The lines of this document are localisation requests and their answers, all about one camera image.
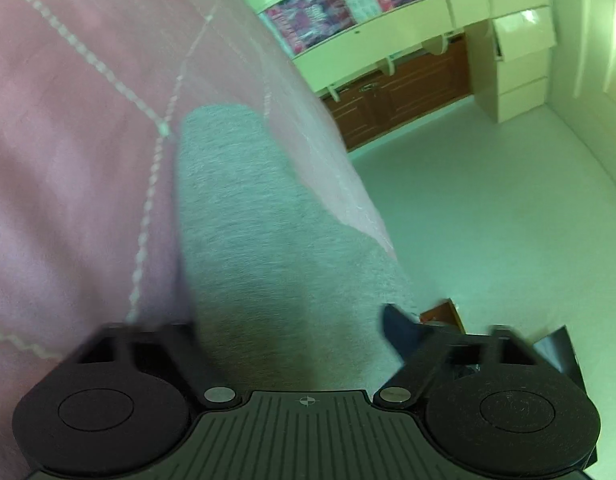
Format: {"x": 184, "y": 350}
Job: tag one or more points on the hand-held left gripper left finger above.
{"x": 175, "y": 352}

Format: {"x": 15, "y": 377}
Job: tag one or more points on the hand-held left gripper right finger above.
{"x": 401, "y": 336}

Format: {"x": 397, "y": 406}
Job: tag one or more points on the pale corner shelf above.
{"x": 388, "y": 62}

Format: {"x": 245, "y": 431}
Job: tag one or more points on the black plastic bag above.
{"x": 560, "y": 352}

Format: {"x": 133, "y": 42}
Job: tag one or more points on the brown wooden door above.
{"x": 413, "y": 90}

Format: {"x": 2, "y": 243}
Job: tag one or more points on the grey pants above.
{"x": 258, "y": 260}

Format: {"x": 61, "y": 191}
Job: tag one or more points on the pale yellow cabinet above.
{"x": 523, "y": 60}

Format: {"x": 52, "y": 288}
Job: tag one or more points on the pink checked bed cover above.
{"x": 62, "y": 135}

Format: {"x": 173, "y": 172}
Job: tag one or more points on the brown wooden piece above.
{"x": 440, "y": 312}

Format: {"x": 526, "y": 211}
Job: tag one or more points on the red wall poster with calendar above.
{"x": 313, "y": 12}

